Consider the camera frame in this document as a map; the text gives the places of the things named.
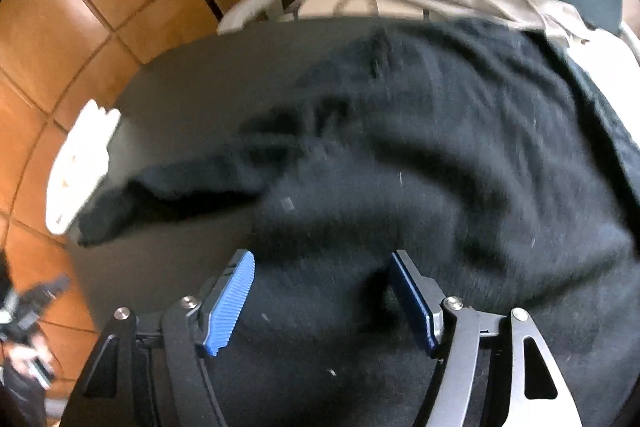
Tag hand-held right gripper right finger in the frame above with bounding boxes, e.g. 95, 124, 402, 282
390, 249, 583, 427

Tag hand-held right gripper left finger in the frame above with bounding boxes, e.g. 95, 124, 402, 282
65, 249, 256, 427

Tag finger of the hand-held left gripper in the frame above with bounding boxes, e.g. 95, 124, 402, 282
27, 274, 71, 313

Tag white knitted sweater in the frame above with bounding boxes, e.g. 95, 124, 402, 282
45, 99, 123, 237

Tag black sweater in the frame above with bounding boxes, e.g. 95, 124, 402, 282
75, 18, 640, 427

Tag person's left hand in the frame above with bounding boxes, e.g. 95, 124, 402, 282
5, 344, 51, 380

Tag wooden wardrobe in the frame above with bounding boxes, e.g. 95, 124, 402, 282
0, 0, 256, 408

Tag white printed seat cushion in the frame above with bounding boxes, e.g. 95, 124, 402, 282
295, 0, 426, 20

